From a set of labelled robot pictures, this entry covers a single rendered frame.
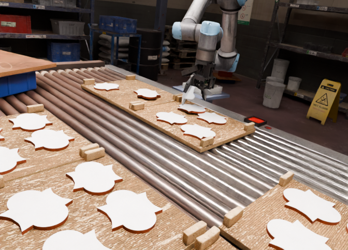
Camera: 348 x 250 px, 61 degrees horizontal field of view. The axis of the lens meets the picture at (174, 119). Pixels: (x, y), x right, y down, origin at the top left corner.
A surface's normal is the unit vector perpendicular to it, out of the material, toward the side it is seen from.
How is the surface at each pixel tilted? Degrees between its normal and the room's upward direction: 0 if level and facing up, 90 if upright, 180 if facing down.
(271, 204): 0
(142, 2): 90
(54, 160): 0
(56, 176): 0
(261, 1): 90
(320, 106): 77
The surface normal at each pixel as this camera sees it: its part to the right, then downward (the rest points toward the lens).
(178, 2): 0.62, 0.36
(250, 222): 0.11, -0.92
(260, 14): -0.78, 0.14
